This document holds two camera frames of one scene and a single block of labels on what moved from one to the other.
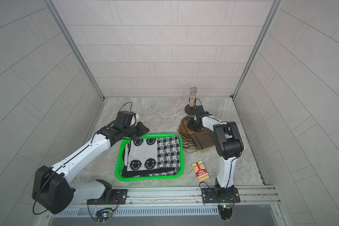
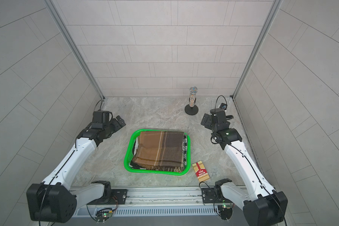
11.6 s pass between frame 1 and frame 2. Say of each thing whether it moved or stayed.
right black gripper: moved
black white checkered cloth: moved
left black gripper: moved
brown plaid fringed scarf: moved
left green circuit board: stayed
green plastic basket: moved
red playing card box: stayed
